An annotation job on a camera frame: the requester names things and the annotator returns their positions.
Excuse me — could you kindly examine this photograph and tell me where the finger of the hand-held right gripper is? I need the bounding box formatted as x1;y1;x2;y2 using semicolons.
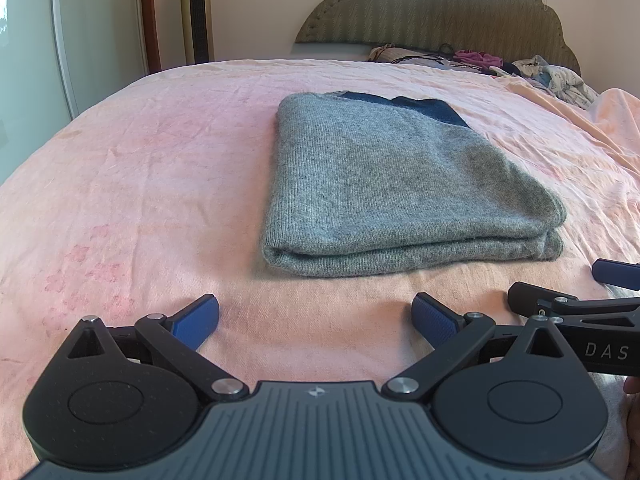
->
507;282;640;318
592;259;640;291

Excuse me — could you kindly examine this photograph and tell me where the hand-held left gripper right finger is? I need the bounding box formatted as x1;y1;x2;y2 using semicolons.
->
382;293;571;402

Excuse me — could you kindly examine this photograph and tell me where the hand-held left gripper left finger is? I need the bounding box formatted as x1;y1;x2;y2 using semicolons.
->
65;294;250;401

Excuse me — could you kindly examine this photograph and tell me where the grey sweater with navy sleeves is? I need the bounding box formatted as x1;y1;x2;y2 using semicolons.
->
260;90;568;278

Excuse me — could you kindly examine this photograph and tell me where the pile of clothes at headboard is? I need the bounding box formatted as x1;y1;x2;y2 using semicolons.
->
512;55;601;111

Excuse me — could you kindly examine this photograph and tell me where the person's right hand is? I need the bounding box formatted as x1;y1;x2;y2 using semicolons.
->
623;375;640;461

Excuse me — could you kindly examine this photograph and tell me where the pink blanket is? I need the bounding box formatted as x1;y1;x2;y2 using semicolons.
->
502;77;640;173

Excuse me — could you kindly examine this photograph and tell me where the pink bed sheet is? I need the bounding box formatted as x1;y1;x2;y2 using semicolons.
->
0;57;640;480

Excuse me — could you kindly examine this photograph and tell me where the purple cloth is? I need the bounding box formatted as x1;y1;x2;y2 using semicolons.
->
452;49;504;69

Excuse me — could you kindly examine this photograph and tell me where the brown pillow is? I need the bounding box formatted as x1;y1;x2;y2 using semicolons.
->
367;45;451;64

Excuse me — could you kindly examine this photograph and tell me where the gold tower fan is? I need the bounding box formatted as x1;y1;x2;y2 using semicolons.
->
179;0;215;65

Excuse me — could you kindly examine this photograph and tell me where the olive padded headboard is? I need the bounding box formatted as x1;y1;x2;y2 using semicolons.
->
295;0;582;76

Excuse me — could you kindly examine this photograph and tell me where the white glass wardrobe door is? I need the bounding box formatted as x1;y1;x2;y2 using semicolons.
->
0;0;151;183

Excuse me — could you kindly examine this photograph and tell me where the brown wooden door frame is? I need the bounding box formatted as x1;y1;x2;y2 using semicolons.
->
138;0;163;73

